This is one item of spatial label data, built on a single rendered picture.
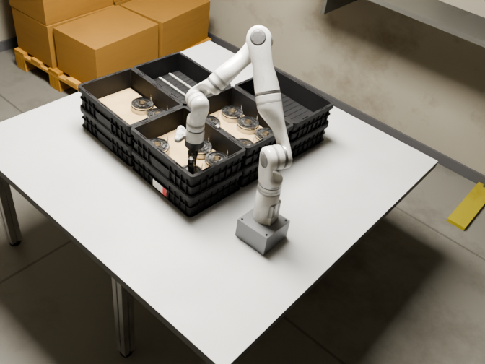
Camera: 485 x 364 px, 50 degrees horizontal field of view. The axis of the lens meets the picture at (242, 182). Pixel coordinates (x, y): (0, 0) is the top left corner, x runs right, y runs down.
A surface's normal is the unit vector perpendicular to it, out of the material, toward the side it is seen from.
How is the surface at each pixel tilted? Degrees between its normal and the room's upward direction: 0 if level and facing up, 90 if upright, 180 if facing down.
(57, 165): 0
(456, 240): 0
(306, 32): 90
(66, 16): 90
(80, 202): 0
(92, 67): 90
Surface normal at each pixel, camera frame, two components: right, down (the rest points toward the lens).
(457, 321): 0.11, -0.75
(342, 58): -0.66, 0.44
